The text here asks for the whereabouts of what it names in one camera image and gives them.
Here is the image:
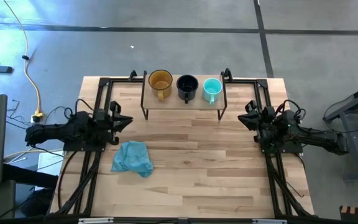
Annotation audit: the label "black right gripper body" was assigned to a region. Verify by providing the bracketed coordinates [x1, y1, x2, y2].
[246, 100, 278, 144]

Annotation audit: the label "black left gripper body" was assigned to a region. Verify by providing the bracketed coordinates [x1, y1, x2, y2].
[93, 101, 122, 146]

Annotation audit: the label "mint green mug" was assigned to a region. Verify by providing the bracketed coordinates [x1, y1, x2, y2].
[202, 77, 223, 105]

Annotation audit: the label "yellow speckled ceramic mug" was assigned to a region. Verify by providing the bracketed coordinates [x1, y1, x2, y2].
[148, 69, 173, 102]

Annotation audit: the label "black glossy mug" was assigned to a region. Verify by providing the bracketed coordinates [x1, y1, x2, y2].
[176, 74, 200, 105]

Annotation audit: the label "teal microfibre cloth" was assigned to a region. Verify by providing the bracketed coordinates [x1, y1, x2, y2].
[111, 140, 154, 179]

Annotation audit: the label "yellow power plug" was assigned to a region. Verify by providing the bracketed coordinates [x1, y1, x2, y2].
[30, 110, 45, 124]

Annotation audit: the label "white paper sheet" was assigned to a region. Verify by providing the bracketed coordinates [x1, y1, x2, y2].
[37, 151, 65, 191]

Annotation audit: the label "black furniture beam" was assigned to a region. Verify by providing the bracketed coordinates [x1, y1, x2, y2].
[1, 163, 58, 189]

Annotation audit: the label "grey metal stand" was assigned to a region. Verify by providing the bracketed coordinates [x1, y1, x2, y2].
[323, 79, 358, 182]

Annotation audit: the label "silver table clamp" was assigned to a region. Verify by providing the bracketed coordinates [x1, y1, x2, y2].
[78, 217, 114, 224]
[252, 218, 288, 224]

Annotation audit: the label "black bag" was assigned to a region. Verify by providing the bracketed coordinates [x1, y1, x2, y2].
[20, 188, 55, 218]

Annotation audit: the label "black aluminium extrusion frame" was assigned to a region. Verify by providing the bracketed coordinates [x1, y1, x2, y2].
[47, 68, 315, 218]

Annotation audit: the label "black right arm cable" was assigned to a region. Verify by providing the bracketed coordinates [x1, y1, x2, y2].
[277, 98, 306, 123]

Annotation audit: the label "wooden shelf with black frame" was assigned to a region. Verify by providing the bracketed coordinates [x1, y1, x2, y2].
[140, 68, 233, 121]

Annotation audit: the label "thin black floor wires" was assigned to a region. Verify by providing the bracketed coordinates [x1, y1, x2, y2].
[6, 99, 48, 134]

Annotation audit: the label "black cable by stand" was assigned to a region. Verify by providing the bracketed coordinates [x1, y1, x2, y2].
[323, 93, 358, 134]

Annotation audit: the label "white floor cable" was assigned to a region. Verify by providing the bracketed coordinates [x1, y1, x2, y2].
[6, 146, 65, 165]

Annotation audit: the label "tan floor cable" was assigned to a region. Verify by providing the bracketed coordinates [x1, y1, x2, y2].
[3, 147, 65, 160]

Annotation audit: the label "yellow extension cable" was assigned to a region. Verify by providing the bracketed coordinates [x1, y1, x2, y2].
[3, 0, 43, 114]

